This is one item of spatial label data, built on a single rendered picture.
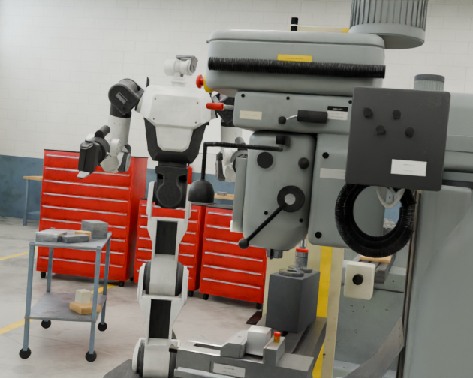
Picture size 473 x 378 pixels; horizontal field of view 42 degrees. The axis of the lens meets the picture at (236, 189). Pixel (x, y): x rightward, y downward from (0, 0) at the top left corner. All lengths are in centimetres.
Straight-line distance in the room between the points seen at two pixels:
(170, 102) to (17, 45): 1065
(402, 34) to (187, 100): 104
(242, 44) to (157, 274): 117
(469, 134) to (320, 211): 41
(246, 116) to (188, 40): 989
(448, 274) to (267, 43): 73
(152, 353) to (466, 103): 160
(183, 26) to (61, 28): 244
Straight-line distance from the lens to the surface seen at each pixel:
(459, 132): 162
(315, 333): 222
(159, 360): 262
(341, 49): 162
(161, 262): 252
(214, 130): 1116
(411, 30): 168
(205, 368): 168
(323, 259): 349
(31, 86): 1273
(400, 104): 136
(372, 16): 168
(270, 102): 164
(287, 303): 218
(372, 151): 135
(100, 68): 1208
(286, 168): 165
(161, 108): 245
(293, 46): 164
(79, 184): 708
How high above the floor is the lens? 155
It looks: 3 degrees down
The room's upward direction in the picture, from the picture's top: 5 degrees clockwise
